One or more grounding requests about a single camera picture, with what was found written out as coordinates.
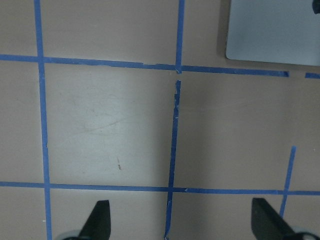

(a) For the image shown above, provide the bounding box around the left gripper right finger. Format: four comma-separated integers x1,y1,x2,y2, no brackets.
251,197,295,240

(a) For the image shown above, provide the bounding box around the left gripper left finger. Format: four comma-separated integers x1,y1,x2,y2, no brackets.
77,200,111,240

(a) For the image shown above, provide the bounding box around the silver closed laptop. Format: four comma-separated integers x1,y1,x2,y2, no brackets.
225,0,320,66

